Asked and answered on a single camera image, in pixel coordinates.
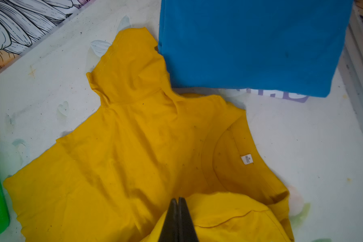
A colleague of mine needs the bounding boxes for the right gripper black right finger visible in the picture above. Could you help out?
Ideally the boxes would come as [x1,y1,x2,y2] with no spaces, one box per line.
[177,197,199,242]

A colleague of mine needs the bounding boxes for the right aluminium corner post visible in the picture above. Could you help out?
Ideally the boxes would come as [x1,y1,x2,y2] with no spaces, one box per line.
[338,1,363,133]

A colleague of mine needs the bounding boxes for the folded white printed t-shirt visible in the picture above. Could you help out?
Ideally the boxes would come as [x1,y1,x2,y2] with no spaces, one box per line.
[235,88,309,103]

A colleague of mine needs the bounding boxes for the yellow t-shirt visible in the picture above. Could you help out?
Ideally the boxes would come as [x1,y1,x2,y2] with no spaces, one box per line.
[4,28,294,242]

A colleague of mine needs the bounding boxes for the folded blue t-shirt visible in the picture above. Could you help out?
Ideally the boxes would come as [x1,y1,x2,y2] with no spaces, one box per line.
[158,0,353,97]

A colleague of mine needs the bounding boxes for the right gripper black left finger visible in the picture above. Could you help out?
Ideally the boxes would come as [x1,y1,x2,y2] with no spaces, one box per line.
[158,199,179,242]

